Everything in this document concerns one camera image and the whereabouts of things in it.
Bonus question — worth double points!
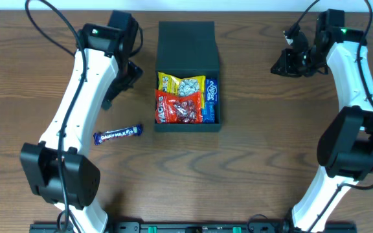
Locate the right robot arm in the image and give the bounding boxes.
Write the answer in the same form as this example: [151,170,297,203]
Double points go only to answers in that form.
[271,9,373,232]

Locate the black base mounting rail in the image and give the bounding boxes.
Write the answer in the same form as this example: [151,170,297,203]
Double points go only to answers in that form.
[28,221,357,233]

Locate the red Hacks candy bag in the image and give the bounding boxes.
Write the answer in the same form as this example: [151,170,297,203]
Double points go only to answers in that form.
[155,90,203,124]

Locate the dark green gift box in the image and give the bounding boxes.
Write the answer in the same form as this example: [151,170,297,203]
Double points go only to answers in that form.
[154,21,221,133]

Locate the yellow Hacks candy bag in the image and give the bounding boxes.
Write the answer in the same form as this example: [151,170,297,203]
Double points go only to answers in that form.
[158,72,206,109]

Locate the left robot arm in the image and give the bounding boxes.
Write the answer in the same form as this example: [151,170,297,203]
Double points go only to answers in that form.
[20,11,143,232]

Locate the blue Eclipse mints box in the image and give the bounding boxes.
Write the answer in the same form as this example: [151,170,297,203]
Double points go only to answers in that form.
[204,78,218,104]

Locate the purple Dairy Milk bar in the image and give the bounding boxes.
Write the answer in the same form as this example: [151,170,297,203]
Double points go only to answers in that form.
[93,124,143,145]

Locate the blue Oreo cookie pack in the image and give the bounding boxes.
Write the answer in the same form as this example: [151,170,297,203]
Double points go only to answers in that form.
[201,101,216,124]

